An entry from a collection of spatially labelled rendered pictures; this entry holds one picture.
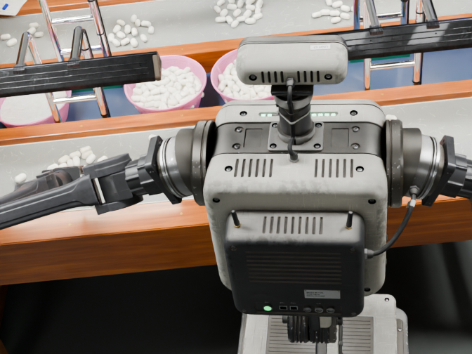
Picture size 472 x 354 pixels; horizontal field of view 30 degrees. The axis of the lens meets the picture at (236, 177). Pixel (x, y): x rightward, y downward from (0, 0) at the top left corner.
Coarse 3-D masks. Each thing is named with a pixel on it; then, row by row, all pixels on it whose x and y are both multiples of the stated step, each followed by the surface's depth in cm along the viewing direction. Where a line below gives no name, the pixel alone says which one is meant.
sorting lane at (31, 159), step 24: (408, 120) 263; (432, 120) 262; (456, 120) 261; (24, 144) 273; (48, 144) 272; (72, 144) 271; (96, 144) 270; (120, 144) 269; (144, 144) 268; (456, 144) 254; (0, 168) 267; (24, 168) 266; (0, 192) 260
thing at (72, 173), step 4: (64, 168) 236; (68, 168) 236; (72, 168) 236; (76, 168) 236; (56, 172) 231; (60, 172) 231; (64, 172) 233; (68, 172) 236; (72, 172) 236; (76, 172) 236; (80, 172) 237; (68, 176) 233; (72, 176) 236; (76, 176) 236; (80, 176) 236; (68, 180) 232; (72, 180) 236
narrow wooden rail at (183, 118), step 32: (320, 96) 270; (352, 96) 269; (384, 96) 267; (416, 96) 266; (448, 96) 266; (32, 128) 275; (64, 128) 273; (96, 128) 271; (128, 128) 271; (160, 128) 271
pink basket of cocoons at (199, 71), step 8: (160, 56) 291; (168, 56) 291; (176, 56) 291; (184, 56) 290; (168, 64) 292; (176, 64) 292; (184, 64) 291; (192, 64) 289; (200, 72) 286; (200, 80) 287; (128, 88) 284; (128, 96) 279; (200, 96) 281; (136, 104) 276; (184, 104) 274; (192, 104) 278; (144, 112) 279; (152, 112) 276
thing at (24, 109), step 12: (24, 96) 290; (36, 96) 289; (60, 96) 289; (12, 108) 287; (24, 108) 287; (36, 108) 285; (48, 108) 286; (12, 120) 283; (24, 120) 282; (36, 120) 282
